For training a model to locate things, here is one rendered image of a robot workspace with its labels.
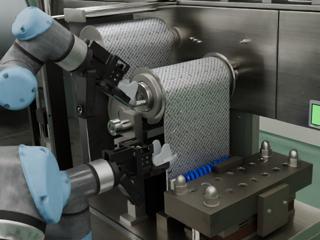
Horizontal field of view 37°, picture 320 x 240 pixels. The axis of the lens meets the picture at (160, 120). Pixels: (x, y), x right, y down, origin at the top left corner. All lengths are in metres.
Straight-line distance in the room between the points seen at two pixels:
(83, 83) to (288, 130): 3.40
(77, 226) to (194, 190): 0.31
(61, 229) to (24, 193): 0.41
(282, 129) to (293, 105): 3.08
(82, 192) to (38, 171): 0.38
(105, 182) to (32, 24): 0.37
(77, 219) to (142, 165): 0.20
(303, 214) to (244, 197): 0.26
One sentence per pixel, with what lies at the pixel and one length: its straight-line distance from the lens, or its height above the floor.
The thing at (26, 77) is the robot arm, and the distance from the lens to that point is 0.88.
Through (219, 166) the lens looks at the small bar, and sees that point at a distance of 1.29.
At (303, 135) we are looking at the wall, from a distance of 4.29.
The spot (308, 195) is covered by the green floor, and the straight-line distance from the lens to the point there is 3.51.
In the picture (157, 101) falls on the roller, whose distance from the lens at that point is 1.18.
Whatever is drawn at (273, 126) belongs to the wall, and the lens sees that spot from 4.46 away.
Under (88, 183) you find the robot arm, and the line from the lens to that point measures 1.06.
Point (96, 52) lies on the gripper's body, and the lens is 1.10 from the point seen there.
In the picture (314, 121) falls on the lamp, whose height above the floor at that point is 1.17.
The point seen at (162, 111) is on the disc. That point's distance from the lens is 1.18.
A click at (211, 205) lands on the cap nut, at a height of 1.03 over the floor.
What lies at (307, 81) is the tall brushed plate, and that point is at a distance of 1.29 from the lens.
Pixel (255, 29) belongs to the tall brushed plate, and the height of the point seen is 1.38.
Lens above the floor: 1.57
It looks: 18 degrees down
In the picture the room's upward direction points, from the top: 3 degrees counter-clockwise
